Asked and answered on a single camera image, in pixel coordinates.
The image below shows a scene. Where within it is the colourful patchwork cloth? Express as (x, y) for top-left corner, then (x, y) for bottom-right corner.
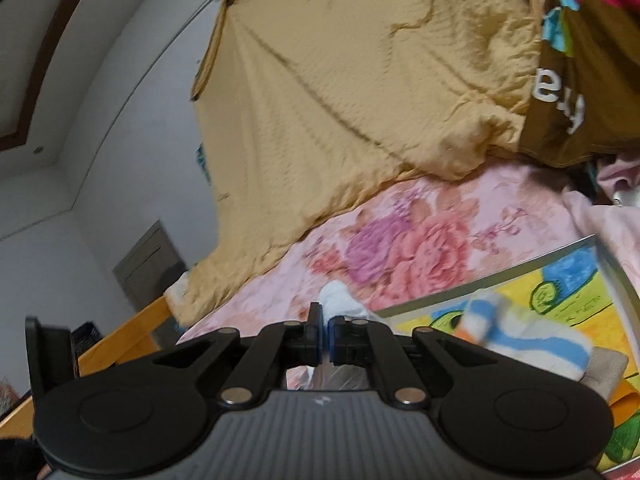
(517, 0), (640, 168)

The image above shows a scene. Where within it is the pale pink garment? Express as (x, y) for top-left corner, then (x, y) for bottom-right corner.
(590, 152), (640, 206)

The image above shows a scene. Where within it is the white textured cloth packet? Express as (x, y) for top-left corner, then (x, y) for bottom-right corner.
(300, 280), (373, 392)

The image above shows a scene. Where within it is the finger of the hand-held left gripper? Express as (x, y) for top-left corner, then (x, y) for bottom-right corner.
(25, 316), (76, 396)

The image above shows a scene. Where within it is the wooden bed frame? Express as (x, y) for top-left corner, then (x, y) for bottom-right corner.
(0, 292), (173, 426)

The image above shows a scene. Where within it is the colourful cartoon towel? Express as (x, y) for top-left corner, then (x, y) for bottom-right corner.
(395, 250), (640, 471)

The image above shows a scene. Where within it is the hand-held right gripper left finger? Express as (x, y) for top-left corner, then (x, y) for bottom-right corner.
(150, 302), (323, 407)

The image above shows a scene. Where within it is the black plastic crate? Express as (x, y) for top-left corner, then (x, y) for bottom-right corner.
(70, 321), (107, 361)

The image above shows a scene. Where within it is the yellow dotted blanket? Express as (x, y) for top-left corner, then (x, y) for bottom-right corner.
(172, 0), (546, 328)

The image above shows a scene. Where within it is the white towel with blue print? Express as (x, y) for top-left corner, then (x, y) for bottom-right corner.
(452, 290), (593, 378)

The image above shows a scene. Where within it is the grey drawstring pouch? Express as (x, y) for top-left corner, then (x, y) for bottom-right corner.
(585, 350), (628, 401)

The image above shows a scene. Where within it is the grey shallow box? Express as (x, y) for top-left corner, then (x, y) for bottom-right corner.
(372, 234), (640, 476)

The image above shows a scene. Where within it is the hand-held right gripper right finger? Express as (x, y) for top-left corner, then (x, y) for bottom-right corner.
(325, 315), (493, 408)

